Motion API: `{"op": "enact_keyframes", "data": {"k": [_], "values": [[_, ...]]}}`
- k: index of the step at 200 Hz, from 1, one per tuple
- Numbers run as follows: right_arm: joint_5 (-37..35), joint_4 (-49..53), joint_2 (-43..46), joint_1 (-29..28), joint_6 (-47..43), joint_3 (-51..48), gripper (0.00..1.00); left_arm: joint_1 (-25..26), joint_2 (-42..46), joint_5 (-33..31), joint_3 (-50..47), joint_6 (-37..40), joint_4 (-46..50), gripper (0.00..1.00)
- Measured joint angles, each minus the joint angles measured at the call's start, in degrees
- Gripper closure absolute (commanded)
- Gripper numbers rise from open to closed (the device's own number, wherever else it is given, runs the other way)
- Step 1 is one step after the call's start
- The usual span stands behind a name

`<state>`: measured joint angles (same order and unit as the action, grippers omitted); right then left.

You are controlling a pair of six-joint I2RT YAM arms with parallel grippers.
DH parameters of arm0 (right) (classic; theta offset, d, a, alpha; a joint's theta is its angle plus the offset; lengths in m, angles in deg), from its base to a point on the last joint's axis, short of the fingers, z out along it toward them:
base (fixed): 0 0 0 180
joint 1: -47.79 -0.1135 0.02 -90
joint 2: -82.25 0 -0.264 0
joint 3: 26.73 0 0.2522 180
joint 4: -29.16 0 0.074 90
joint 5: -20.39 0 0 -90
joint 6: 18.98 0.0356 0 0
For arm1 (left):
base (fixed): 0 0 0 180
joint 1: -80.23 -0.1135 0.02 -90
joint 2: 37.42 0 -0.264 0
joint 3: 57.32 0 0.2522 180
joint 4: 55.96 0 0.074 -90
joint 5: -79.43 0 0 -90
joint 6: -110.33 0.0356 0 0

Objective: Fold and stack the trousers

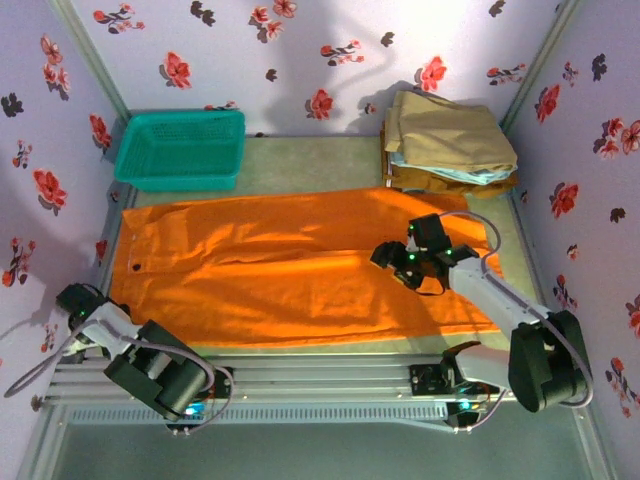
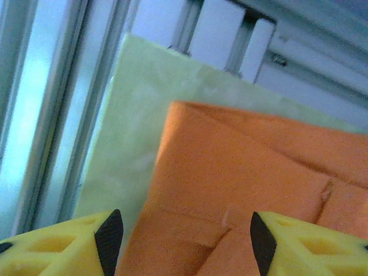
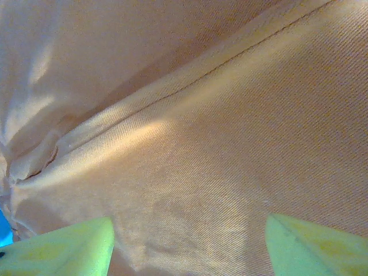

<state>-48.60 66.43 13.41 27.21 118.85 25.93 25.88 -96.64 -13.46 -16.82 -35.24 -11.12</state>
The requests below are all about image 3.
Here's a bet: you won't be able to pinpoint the orange trousers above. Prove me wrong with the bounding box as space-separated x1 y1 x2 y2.
0 0 368 276

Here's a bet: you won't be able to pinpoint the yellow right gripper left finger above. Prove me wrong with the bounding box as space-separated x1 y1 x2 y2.
0 216 116 276

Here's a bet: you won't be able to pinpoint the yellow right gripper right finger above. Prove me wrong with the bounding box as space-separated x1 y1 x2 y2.
264 212 368 276

